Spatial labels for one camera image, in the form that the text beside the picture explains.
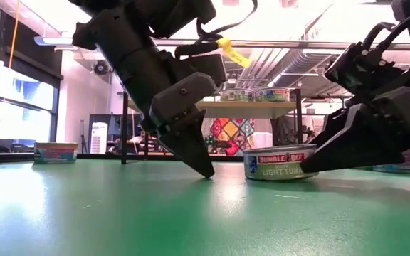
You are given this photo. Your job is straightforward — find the long ceiling light bar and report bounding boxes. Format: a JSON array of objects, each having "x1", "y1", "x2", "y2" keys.
[{"x1": 33, "y1": 35, "x2": 410, "y2": 50}]

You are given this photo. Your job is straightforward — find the dark cabinet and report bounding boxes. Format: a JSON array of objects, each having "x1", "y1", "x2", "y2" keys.
[{"x1": 88, "y1": 113, "x2": 144, "y2": 154}]

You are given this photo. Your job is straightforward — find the large window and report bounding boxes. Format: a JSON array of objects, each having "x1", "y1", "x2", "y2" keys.
[{"x1": 0, "y1": 53, "x2": 63, "y2": 150}]

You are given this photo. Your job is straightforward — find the black round ceiling fixture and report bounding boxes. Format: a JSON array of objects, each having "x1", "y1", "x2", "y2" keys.
[{"x1": 93, "y1": 60, "x2": 110, "y2": 76}]

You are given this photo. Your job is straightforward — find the Bumble Bee tuna can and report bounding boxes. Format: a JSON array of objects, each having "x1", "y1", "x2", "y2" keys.
[
  {"x1": 243, "y1": 144, "x2": 320, "y2": 181},
  {"x1": 220, "y1": 88, "x2": 255, "y2": 103},
  {"x1": 253, "y1": 87, "x2": 292, "y2": 103}
]

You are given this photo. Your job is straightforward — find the colourful patterned cloth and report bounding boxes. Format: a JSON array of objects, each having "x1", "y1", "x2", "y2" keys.
[{"x1": 210, "y1": 118, "x2": 256, "y2": 156}]

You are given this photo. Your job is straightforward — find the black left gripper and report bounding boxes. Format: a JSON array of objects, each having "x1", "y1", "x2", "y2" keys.
[{"x1": 71, "y1": 10, "x2": 228, "y2": 178}]

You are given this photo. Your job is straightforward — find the white cloth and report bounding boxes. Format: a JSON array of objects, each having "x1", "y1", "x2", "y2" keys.
[{"x1": 253, "y1": 118, "x2": 274, "y2": 149}]

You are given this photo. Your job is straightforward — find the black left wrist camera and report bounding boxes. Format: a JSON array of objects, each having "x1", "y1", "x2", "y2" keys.
[{"x1": 133, "y1": 0, "x2": 217, "y2": 39}]

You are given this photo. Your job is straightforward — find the yellow cable tag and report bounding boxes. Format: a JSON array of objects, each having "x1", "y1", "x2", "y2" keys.
[{"x1": 216, "y1": 37, "x2": 252, "y2": 69}]

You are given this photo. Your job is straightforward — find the small wooden shelf black frame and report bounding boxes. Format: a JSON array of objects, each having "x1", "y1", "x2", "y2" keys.
[{"x1": 121, "y1": 87, "x2": 304, "y2": 166}]

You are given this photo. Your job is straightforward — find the silver ceiling ducts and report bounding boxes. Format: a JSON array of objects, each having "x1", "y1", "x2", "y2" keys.
[{"x1": 238, "y1": 48, "x2": 334, "y2": 88}]

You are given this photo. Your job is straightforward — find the orange hanging strap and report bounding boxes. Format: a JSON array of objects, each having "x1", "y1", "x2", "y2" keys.
[{"x1": 8, "y1": 0, "x2": 21, "y2": 69}]

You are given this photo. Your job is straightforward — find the green table mat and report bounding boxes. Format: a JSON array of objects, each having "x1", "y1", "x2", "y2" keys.
[{"x1": 0, "y1": 158, "x2": 410, "y2": 256}]

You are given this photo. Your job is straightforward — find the person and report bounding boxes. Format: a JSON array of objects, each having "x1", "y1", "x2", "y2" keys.
[{"x1": 114, "y1": 129, "x2": 156, "y2": 154}]

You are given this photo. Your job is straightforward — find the white tower appliance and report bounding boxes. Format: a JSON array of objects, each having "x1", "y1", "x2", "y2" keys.
[{"x1": 90, "y1": 122, "x2": 109, "y2": 154}]

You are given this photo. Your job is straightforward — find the black tripod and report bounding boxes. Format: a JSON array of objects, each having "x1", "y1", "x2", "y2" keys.
[{"x1": 79, "y1": 119, "x2": 88, "y2": 154}]

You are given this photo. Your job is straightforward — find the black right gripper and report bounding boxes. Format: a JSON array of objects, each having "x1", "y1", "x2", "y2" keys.
[{"x1": 299, "y1": 41, "x2": 410, "y2": 174}]

